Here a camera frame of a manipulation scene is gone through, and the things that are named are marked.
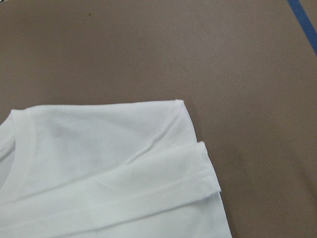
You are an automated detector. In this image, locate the white long-sleeve printed shirt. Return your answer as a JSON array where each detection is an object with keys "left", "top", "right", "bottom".
[{"left": 0, "top": 100, "right": 231, "bottom": 238}]

